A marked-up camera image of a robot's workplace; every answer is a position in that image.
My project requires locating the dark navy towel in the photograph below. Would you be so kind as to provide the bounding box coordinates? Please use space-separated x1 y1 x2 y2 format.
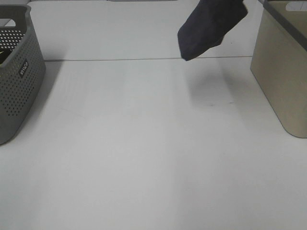
177 0 248 61

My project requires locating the beige plastic basket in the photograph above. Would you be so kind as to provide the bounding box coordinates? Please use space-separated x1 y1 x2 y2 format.
250 0 307 138

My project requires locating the grey perforated plastic basket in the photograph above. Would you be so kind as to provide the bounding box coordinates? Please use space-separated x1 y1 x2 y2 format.
0 5 46 144

